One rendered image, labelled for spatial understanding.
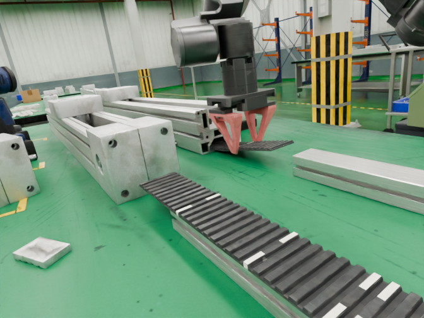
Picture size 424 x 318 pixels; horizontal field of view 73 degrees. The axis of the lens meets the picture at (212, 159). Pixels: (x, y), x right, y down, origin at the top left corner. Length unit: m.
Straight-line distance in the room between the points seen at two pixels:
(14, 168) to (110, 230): 0.23
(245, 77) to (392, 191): 0.25
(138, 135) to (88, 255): 0.16
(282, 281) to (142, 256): 0.15
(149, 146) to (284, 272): 0.27
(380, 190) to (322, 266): 0.17
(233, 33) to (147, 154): 0.22
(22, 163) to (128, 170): 0.19
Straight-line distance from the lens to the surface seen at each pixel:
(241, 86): 0.46
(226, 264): 0.24
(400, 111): 3.41
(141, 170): 0.40
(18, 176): 0.53
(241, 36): 0.46
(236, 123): 0.45
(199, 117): 0.54
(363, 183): 0.37
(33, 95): 4.29
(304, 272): 0.20
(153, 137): 0.40
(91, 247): 0.33
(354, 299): 0.19
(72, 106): 0.79
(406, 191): 0.34
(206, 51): 0.44
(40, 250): 0.35
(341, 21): 3.74
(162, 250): 0.29
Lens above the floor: 0.94
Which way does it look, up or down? 18 degrees down
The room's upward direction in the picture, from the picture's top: 8 degrees counter-clockwise
